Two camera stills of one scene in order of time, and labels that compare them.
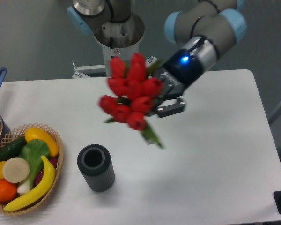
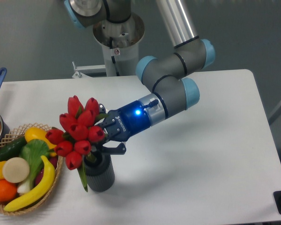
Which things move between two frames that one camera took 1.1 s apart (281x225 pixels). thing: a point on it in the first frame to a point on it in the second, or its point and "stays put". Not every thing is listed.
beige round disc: [16, 169] stays put
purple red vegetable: [54, 160] stays put
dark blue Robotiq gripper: [176, 73] to [121, 123]
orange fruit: [2, 191] stays put
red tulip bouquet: [135, 92] to [79, 127]
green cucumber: [10, 149] stays put
